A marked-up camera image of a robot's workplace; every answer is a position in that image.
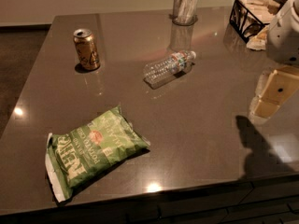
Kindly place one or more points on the white napkin packets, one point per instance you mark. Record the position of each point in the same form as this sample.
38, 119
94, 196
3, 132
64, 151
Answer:
264, 10

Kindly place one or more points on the clear plastic water bottle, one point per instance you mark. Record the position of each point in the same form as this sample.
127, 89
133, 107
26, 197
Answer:
158, 73

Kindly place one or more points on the green potato chip bag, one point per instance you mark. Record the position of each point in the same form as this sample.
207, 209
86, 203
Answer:
74, 158

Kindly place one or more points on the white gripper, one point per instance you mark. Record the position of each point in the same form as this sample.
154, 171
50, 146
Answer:
285, 36

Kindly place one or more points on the orange soda can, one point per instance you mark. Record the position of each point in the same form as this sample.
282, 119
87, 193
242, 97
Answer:
85, 45

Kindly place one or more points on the black wire basket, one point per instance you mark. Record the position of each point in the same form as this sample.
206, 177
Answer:
244, 22

